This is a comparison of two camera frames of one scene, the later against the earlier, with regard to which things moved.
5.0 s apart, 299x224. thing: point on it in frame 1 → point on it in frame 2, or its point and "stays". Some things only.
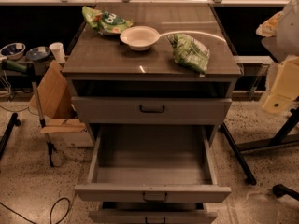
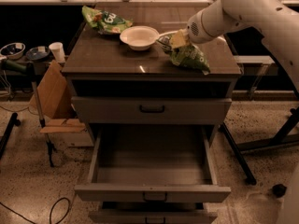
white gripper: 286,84 → 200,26
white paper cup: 58,51 stays
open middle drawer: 152,163 stays
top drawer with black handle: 150,110 stays
